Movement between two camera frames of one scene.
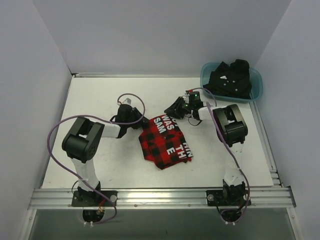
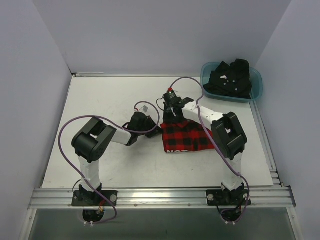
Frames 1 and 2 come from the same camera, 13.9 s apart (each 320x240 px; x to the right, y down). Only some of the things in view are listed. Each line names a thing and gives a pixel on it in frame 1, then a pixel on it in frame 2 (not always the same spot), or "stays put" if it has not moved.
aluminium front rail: (278, 197) stays put
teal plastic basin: (256, 79) stays put
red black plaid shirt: (161, 141) → (186, 135)
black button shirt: (232, 80) stays put
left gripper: (137, 116) → (152, 127)
